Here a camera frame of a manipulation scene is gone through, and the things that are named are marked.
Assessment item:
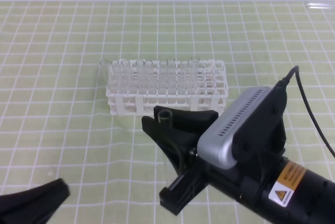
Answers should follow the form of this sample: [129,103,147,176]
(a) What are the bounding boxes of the white plastic test tube rack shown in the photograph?
[100,59,228,116]

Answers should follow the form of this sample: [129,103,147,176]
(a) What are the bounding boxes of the black right camera cable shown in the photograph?
[277,65,335,158]

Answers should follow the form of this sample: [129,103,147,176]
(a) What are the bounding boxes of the green grid tablecloth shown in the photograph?
[1,2,334,223]

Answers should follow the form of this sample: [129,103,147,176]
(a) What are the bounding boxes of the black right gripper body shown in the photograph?
[159,119,286,216]

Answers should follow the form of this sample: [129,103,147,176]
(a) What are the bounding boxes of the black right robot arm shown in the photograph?
[141,106,334,223]

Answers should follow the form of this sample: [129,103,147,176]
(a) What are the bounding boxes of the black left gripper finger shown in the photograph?
[1,178,70,224]

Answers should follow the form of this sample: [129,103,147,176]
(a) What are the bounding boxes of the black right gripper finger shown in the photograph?
[141,116,195,174]
[154,106,218,148]

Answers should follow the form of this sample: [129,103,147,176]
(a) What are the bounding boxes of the clear tubes at table edge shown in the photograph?
[306,2,335,10]

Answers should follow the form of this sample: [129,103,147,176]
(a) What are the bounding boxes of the clear glass test tube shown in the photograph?
[158,109,173,128]

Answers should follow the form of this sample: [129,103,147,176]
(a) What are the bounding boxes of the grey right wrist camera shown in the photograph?
[197,86,271,170]

